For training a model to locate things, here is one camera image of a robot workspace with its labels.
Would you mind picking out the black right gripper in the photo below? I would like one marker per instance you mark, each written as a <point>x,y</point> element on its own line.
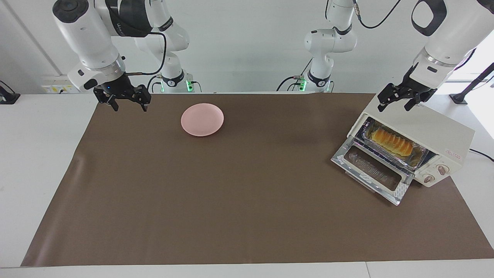
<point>119,89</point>

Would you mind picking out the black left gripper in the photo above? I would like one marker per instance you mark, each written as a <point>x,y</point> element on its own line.
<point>405,92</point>

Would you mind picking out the golden ridged bread roll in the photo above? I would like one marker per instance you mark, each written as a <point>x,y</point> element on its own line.
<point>391,142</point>

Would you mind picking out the aluminium foil tray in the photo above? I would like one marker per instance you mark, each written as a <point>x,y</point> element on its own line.
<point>417,159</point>

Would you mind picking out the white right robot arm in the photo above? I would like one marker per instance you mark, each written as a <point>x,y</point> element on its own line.
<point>85,34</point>

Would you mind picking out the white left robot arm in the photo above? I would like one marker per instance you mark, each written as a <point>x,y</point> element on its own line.
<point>449,34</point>

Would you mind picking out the cream toaster oven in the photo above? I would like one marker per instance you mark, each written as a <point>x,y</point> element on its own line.
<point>432,125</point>

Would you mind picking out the glass oven door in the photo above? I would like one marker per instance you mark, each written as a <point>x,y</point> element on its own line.
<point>343,159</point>

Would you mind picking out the large oven knob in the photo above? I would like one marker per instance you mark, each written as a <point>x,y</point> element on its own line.
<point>442,170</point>

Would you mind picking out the small oven knob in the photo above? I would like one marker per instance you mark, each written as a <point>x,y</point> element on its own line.
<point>428,178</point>

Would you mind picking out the pink round plate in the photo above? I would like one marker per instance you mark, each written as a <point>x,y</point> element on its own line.
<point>202,119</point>

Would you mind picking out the long black stand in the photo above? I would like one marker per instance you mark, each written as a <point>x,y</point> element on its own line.
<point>469,88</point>

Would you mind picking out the short black stand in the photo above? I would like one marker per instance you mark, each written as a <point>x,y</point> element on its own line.
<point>8,97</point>

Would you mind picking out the brown table mat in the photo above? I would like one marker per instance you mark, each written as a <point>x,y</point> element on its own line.
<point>231,200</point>

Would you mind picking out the white wall socket box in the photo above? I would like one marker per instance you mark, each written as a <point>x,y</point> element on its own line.
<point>61,85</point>

